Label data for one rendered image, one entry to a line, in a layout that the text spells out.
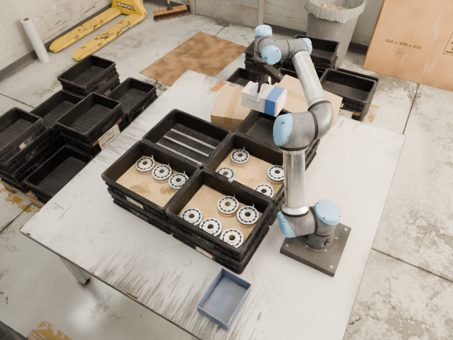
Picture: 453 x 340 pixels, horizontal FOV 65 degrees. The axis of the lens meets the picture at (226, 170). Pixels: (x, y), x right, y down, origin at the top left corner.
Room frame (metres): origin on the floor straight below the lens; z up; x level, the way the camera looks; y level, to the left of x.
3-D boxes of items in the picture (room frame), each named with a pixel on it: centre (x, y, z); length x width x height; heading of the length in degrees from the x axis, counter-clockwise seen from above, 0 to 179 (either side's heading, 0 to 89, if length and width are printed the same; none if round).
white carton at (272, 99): (1.47, -0.21, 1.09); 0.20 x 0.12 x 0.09; 60
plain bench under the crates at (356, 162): (1.26, -0.02, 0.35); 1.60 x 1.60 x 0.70; 60
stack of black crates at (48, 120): (2.23, 1.33, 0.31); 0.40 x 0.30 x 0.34; 150
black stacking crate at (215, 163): (1.16, -0.13, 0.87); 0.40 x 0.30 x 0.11; 56
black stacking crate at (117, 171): (1.13, 0.37, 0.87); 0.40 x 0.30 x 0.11; 56
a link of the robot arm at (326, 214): (0.84, -0.42, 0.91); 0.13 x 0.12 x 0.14; 100
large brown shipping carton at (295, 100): (1.70, -0.46, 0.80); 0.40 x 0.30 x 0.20; 49
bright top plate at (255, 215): (0.90, -0.09, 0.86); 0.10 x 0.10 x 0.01
